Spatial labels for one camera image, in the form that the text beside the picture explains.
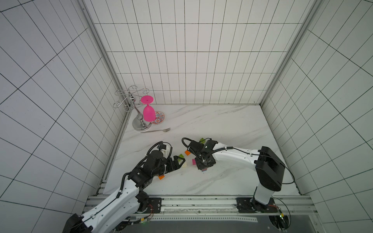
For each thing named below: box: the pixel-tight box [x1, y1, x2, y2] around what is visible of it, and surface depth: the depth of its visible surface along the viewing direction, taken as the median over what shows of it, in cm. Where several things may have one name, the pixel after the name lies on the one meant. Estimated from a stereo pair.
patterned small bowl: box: [150, 110, 166, 125], surface depth 112 cm
